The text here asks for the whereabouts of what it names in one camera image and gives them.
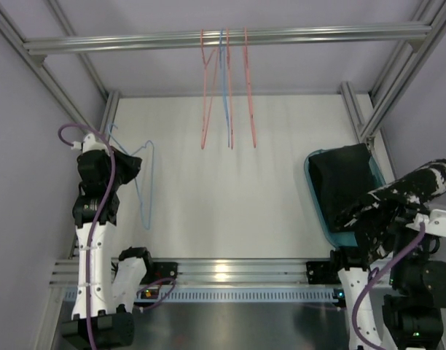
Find perforated grey cable duct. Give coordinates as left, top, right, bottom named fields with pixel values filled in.
left=64, top=288, right=346, bottom=303

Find aluminium hanging rail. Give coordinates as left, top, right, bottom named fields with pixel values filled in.
left=23, top=22, right=432, bottom=55

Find blue empty wire hanger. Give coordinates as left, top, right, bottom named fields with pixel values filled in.
left=218, top=28, right=230, bottom=147

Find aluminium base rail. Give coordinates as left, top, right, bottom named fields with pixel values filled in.
left=50, top=257, right=337, bottom=289

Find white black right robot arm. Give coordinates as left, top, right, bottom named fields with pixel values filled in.
left=306, top=209, right=446, bottom=349

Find black trousers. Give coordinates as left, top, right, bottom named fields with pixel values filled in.
left=307, top=144, right=380, bottom=233

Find pink empty wire hanger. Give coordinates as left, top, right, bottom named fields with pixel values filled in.
left=226, top=28, right=234, bottom=149

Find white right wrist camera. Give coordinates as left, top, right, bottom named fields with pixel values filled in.
left=406, top=209, right=446, bottom=238

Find aluminium frame post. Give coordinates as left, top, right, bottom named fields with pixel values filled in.
left=339, top=0, right=446, bottom=147
left=0, top=1, right=120, bottom=131

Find aluminium frame post left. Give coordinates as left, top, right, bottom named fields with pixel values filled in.
left=0, top=1, right=120, bottom=131

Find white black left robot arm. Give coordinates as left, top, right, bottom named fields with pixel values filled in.
left=61, top=146, right=153, bottom=349

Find pink wire hanger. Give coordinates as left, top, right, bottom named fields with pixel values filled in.
left=226, top=28, right=234, bottom=149
left=200, top=29, right=216, bottom=150

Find aluminium frame post right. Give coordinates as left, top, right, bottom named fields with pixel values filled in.
left=339, top=0, right=446, bottom=147

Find black white patterned garment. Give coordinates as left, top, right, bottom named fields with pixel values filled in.
left=334, top=159, right=446, bottom=264

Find teal plastic bin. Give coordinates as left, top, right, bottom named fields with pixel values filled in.
left=304, top=149, right=386, bottom=247

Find blue wire hanger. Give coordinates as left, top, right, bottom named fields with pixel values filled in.
left=218, top=28, right=230, bottom=147
left=106, top=122, right=155, bottom=231

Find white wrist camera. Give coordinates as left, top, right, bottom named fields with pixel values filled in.
left=406, top=209, right=446, bottom=238
left=71, top=133, right=109, bottom=155

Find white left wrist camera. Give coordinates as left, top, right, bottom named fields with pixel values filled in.
left=71, top=133, right=109, bottom=155

